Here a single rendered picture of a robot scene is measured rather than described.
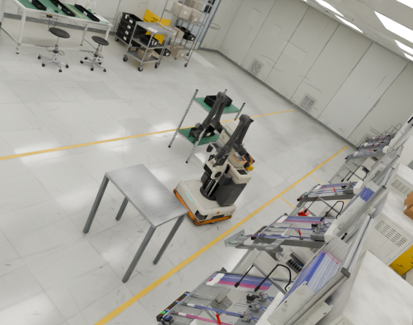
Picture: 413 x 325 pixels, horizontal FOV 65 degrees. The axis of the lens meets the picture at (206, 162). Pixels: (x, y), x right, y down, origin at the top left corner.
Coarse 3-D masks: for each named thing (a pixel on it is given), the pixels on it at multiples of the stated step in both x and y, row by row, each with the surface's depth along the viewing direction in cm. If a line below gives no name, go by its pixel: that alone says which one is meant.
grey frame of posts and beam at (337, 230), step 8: (392, 168) 313; (384, 176) 318; (376, 192) 256; (368, 200) 261; (360, 208) 265; (352, 216) 272; (336, 232) 280; (344, 232) 276; (240, 264) 343; (232, 272) 352
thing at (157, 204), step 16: (112, 176) 291; (128, 176) 301; (144, 176) 312; (128, 192) 284; (144, 192) 293; (160, 192) 304; (96, 208) 313; (144, 208) 277; (160, 208) 286; (176, 208) 296; (160, 224) 272; (176, 224) 309; (144, 240) 277; (160, 256) 330; (128, 272) 297
